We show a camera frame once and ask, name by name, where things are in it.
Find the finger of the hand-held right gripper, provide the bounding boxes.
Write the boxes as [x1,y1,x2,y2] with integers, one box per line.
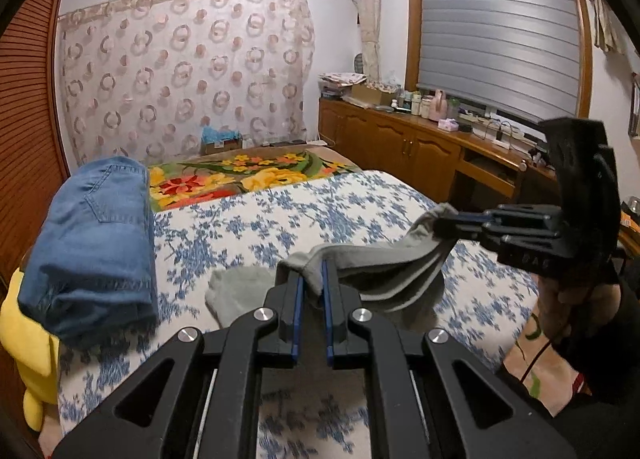
[432,221,566,256]
[440,205,565,231]

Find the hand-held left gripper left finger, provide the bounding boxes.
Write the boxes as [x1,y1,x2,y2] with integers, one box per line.
[52,266,306,459]

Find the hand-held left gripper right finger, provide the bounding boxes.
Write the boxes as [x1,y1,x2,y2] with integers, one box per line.
[320,259,576,459]

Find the grey sock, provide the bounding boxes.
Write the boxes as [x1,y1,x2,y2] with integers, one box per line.
[206,203,458,332]

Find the person's right forearm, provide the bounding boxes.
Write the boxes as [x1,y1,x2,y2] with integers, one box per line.
[565,259,640,407]

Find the person's right hand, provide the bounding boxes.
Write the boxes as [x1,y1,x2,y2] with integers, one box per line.
[537,269,623,346]

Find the blue floral bed sheet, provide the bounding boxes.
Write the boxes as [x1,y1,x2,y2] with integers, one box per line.
[57,170,546,459]

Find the wooden sideboard cabinet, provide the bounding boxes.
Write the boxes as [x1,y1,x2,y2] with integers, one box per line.
[318,96,566,204]

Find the row of toiletry bottles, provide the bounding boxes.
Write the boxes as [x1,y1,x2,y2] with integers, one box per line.
[390,89,461,120]

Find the colourful flower blanket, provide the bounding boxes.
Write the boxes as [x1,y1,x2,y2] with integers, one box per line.
[147,146,591,415]

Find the open cardboard box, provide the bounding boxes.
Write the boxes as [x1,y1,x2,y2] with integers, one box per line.
[350,83,397,107]

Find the tied floral curtain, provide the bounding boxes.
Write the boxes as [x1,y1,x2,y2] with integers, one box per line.
[352,0,383,84]
[582,0,626,54]

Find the grey window blind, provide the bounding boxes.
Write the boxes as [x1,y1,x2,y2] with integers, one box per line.
[416,0,583,124]

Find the stack of printed cloths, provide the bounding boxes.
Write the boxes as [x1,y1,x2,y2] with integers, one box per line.
[320,71,368,100]

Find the cardboard box with blue cloth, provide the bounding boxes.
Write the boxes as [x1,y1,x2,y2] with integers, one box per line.
[200,125,244,156]

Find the folded blue jeans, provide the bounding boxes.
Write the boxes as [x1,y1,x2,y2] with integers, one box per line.
[17,156,158,347]

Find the circle print curtain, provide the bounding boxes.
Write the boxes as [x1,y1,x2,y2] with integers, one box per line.
[57,0,316,167]

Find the yellow plush toy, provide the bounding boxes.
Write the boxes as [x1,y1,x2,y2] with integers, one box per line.
[0,269,61,432]

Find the brown slatted wardrobe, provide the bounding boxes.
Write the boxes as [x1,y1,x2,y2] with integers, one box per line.
[0,0,76,285]

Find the framed wall picture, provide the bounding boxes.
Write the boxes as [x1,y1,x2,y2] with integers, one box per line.
[627,71,640,137]

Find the black cable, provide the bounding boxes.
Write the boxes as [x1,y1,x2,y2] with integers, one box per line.
[517,259,628,382]

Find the wooden window frame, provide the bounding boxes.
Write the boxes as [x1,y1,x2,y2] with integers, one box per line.
[406,0,594,128]

